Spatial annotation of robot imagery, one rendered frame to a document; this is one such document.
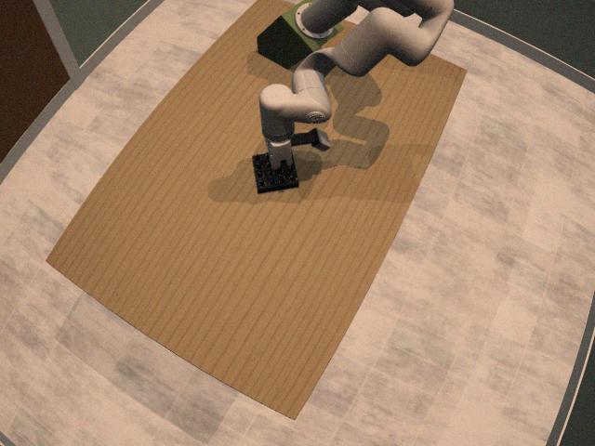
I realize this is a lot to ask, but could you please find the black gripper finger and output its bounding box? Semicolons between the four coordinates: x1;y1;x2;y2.
275;160;288;175

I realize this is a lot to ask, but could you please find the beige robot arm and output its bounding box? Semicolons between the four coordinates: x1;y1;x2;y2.
259;0;455;151

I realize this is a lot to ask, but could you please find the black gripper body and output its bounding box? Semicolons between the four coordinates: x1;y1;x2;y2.
265;138;292;170

